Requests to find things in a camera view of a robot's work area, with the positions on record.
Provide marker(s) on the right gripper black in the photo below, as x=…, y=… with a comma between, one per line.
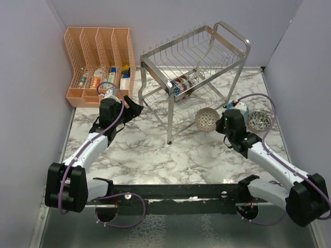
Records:
x=219, y=127

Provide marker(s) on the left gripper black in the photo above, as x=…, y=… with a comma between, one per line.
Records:
x=134, y=110

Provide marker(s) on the blue triangle pattern bowl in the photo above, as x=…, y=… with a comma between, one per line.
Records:
x=178, y=90

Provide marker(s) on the stainless steel dish rack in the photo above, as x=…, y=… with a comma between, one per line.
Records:
x=213, y=57

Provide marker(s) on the pink dotted pattern bowl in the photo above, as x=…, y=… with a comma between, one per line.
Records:
x=186, y=83

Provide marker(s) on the red diamond pattern bowl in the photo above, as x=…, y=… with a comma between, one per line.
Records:
x=176, y=82

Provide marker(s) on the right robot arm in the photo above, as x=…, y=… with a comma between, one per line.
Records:
x=302, y=196

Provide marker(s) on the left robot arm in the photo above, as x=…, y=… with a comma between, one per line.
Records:
x=80, y=165

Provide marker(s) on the blue floral bowl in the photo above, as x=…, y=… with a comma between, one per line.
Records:
x=206, y=118

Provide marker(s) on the green white box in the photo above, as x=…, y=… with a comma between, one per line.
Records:
x=112, y=75

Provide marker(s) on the white glue tube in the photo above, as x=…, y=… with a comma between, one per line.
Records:
x=83, y=80

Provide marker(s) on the orange plastic file organizer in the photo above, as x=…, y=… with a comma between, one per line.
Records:
x=90, y=48

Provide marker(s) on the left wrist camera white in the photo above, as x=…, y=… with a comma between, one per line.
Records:
x=110, y=93

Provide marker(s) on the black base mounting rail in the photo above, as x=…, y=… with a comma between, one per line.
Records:
x=168, y=199

